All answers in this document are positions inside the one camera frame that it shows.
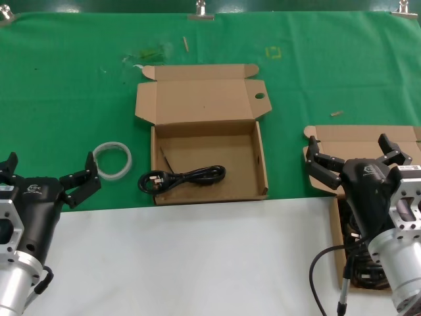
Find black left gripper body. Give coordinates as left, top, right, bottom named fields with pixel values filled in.
left=0, top=176, right=65, bottom=266

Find green table cloth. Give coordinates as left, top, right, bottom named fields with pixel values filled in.
left=0, top=11, right=421, bottom=213

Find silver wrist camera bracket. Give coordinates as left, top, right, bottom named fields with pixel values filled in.
left=387, top=164, right=421, bottom=231
left=0, top=199, right=25, bottom=256

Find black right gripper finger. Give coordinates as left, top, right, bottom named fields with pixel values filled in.
left=305, top=135, right=345, bottom=190
left=377, top=133, right=412, bottom=167

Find open cardboard box round hole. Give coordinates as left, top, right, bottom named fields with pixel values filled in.
left=134, top=63, right=272, bottom=206

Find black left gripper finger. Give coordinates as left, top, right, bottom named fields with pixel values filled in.
left=0, top=151, right=19, bottom=185
left=59, top=151, right=102, bottom=209

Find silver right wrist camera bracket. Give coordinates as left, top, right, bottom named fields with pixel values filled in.
left=387, top=164, right=421, bottom=231

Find clear tape roll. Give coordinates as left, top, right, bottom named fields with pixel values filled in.
left=92, top=140, right=133, bottom=181

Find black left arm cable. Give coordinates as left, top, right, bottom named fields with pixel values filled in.
left=24, top=265, right=54, bottom=310

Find silver binder clip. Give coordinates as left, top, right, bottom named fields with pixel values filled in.
left=187, top=0, right=214, bottom=22
left=0, top=6, right=16, bottom=27
left=390, top=0, right=421, bottom=20

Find clear plastic wrap scrap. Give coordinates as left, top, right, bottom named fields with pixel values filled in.
left=123, top=42, right=174, bottom=70

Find open cardboard box plain flap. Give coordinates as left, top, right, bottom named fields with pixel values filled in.
left=302, top=124, right=421, bottom=292

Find pile of black cables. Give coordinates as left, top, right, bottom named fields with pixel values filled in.
left=337, top=194, right=393, bottom=291

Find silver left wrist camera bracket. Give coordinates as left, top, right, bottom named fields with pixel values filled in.
left=0, top=199, right=25, bottom=256

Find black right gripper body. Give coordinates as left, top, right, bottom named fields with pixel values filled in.
left=340, top=157, right=395, bottom=238

